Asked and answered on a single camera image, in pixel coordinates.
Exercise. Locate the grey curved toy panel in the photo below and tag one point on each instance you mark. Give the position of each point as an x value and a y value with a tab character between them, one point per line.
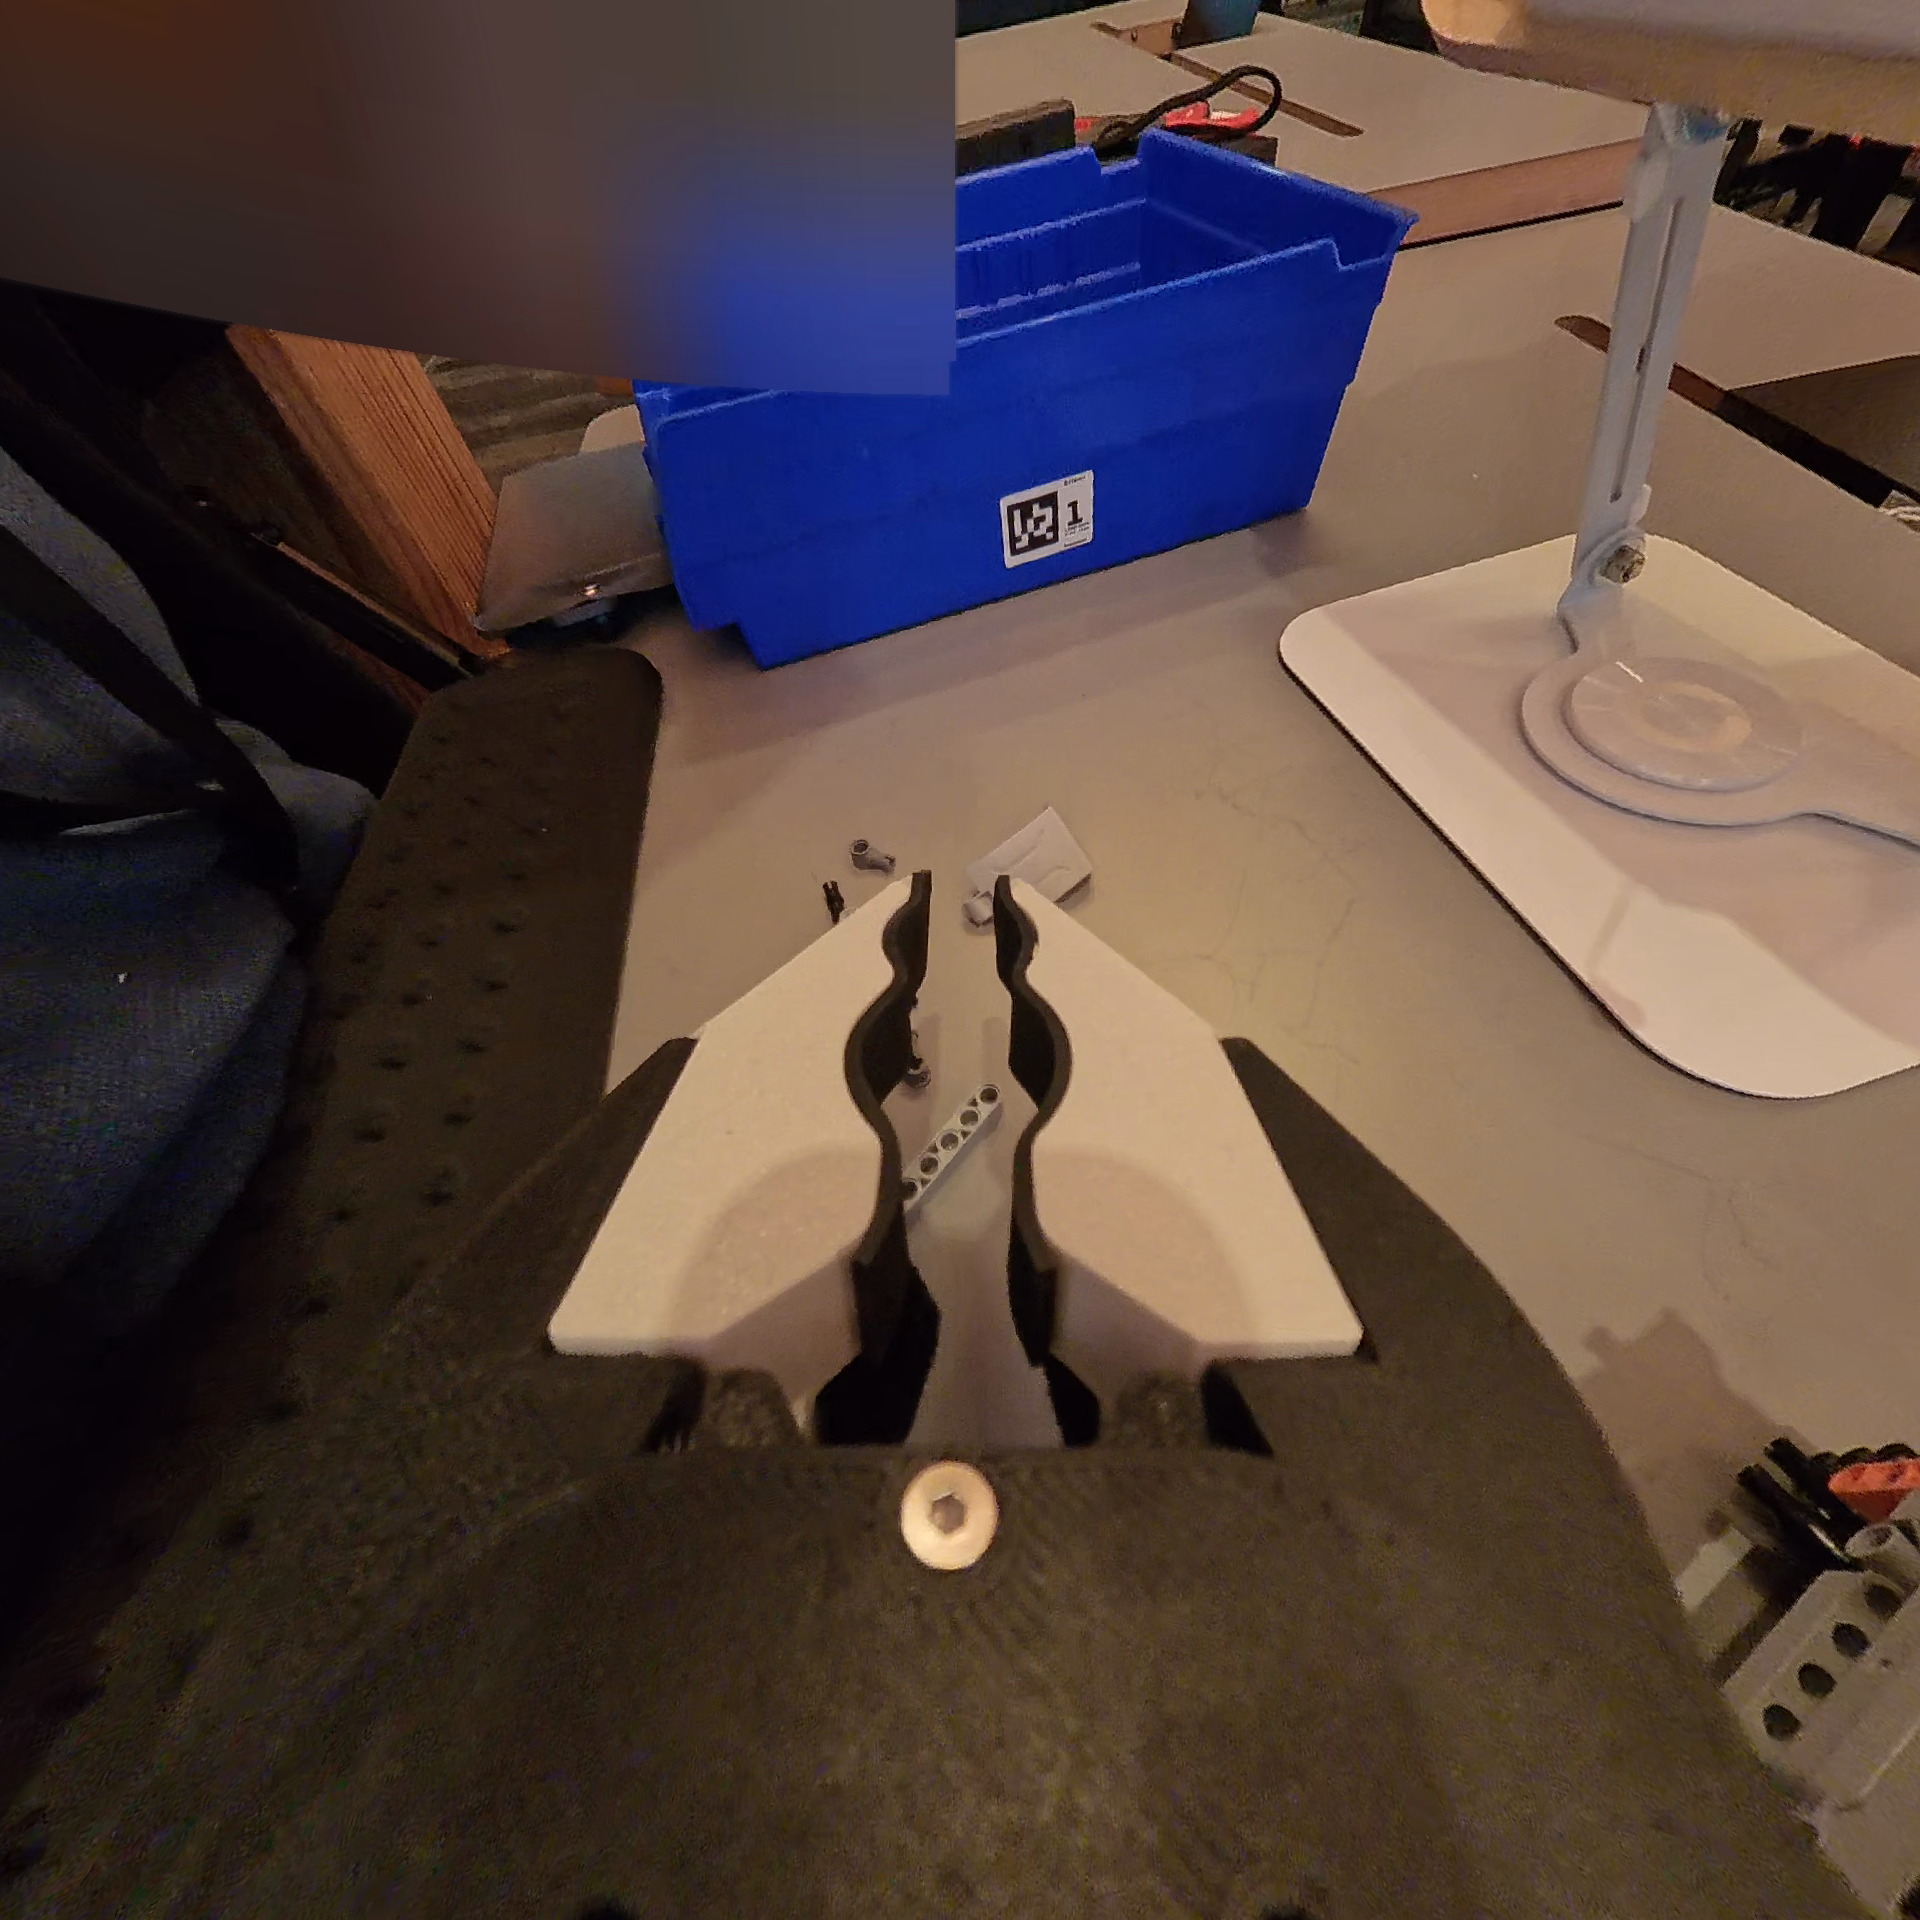
1042	856

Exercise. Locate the ribbed wooden cabinet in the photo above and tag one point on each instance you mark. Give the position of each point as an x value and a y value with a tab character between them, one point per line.
375	480

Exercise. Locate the blue plastic bin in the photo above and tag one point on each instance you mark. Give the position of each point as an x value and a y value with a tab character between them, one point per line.
1049	390

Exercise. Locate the black power adapter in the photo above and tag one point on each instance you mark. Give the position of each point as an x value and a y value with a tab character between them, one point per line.
1013	137

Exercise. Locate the white printed tag label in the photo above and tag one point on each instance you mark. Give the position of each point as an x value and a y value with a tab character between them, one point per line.
1073	518

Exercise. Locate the grey toy building model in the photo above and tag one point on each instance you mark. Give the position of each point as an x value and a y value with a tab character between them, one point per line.
1829	1680

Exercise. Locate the red flat item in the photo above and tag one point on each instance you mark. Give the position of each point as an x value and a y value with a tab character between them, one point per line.
1207	116

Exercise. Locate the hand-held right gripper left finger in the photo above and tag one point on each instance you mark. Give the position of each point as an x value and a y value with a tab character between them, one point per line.
721	1184

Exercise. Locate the white desk stand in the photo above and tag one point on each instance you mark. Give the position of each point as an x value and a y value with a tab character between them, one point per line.
1501	781

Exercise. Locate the metal plate with caster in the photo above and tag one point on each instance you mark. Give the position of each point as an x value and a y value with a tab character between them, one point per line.
578	525

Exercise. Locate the dark flat panel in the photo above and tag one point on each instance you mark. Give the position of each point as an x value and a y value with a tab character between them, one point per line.
1829	406

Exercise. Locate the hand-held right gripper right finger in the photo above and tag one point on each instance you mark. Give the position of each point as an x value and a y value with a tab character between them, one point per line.
1185	1184

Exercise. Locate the black dimpled pad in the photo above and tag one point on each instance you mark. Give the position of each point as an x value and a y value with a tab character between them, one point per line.
495	839

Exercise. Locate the long grey toy beam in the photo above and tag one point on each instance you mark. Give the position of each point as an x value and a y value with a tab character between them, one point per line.
953	1148

